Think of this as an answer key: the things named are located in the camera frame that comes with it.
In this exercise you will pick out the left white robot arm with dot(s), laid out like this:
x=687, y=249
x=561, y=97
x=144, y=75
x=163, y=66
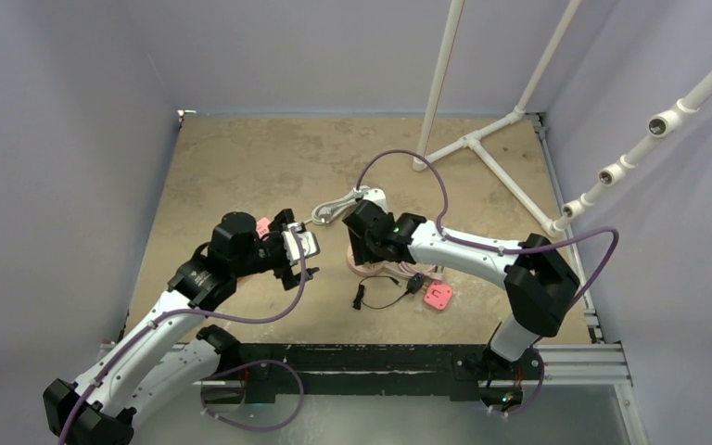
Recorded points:
x=108, y=402

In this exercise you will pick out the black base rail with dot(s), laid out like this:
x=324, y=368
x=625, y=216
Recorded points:
x=459, y=372

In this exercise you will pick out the black power adapter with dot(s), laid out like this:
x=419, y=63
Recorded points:
x=414, y=283

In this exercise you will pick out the pink square plug adapter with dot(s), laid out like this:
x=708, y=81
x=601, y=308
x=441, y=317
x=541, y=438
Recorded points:
x=438, y=295

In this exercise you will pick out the pink round power socket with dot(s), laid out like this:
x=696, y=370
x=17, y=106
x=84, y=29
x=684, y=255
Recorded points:
x=363, y=270

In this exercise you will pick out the pink cube socket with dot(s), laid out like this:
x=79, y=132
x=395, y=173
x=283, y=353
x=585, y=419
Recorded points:
x=263, y=227

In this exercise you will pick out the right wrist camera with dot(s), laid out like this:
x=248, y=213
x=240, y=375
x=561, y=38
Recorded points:
x=375, y=195

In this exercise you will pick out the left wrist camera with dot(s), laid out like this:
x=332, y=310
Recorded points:
x=300, y=243

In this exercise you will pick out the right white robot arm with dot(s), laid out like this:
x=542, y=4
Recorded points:
x=538, y=282

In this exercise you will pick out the white pipe frame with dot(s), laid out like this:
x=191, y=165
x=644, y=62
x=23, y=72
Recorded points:
x=473, y=140

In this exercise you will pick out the white pipe with fittings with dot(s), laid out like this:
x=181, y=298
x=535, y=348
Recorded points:
x=658, y=128

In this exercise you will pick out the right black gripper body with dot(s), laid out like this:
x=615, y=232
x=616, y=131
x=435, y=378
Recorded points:
x=359, y=244

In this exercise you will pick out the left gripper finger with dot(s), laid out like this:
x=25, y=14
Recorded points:
x=291, y=280
x=282, y=221

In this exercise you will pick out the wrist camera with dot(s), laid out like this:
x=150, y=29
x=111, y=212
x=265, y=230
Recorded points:
x=300, y=243
x=375, y=195

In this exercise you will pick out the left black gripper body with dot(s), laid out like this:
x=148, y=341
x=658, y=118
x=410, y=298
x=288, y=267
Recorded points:
x=269, y=255

